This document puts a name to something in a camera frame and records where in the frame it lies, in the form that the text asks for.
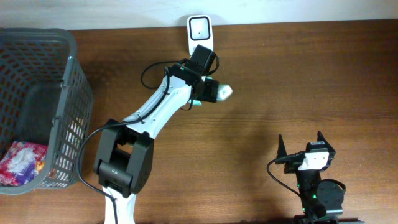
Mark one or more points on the red purple tissue pack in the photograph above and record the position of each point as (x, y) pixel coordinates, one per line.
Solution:
(22, 163)

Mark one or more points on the grey plastic basket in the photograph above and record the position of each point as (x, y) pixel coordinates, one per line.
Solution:
(45, 99)

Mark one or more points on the green small tissue pack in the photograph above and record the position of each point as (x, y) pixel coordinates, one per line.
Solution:
(224, 92)

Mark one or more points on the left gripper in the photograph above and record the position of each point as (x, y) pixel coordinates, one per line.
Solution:
(209, 89)

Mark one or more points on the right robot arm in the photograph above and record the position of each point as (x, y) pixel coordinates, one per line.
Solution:
(321, 198)

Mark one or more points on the teal wet wipes pack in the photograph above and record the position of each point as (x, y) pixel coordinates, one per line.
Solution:
(195, 102)

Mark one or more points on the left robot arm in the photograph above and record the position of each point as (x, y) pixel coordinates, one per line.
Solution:
(124, 157)

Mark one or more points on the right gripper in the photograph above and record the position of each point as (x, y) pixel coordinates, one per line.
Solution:
(291, 167)

